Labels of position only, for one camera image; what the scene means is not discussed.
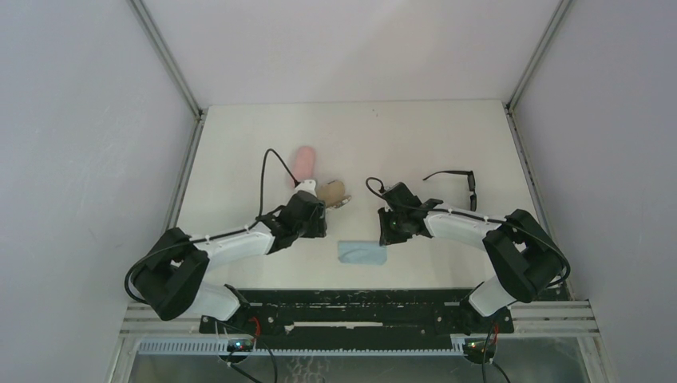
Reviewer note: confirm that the black sunglasses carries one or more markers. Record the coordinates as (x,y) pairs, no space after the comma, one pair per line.
(469,180)

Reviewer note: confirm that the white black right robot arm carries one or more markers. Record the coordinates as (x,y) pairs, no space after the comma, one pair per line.
(524,258)

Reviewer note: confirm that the map print glasses case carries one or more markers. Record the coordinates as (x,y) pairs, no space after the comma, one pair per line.
(333,194)

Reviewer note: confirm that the white slotted cable duct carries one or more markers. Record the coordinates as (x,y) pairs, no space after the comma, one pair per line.
(240,347)

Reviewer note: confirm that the right aluminium frame rail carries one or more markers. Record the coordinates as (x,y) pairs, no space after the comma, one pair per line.
(564,319)

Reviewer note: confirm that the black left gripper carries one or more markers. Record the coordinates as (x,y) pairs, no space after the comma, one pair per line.
(319,212)

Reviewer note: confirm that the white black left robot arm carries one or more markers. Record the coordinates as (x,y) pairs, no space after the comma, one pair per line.
(171,277)

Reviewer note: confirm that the light blue cleaning cloth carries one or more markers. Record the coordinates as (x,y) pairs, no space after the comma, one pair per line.
(361,253)

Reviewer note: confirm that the aluminium frame rail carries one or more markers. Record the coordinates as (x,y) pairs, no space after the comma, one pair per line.
(564,319)
(171,66)

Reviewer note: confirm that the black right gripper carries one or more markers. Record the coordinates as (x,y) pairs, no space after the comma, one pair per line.
(386,227)

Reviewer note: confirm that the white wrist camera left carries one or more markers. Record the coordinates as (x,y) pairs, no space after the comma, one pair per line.
(308,186)

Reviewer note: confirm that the pink glasses case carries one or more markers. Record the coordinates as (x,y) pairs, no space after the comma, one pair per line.
(303,168)

